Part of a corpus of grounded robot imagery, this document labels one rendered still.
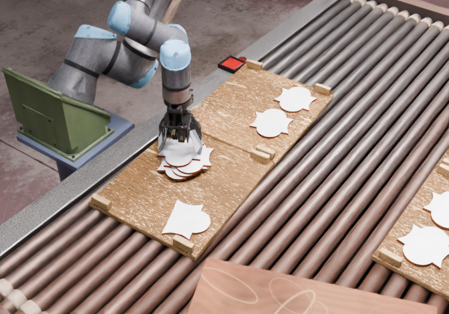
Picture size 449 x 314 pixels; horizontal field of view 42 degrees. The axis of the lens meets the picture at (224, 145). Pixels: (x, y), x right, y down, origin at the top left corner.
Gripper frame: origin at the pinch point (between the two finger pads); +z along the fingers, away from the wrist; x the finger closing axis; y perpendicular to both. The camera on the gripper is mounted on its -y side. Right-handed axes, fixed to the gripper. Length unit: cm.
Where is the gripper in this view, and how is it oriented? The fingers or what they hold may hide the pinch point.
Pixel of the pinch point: (180, 149)
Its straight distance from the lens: 169.6
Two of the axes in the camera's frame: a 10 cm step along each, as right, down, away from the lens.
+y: -1.2, 6.4, -7.6
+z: -0.2, 7.6, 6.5
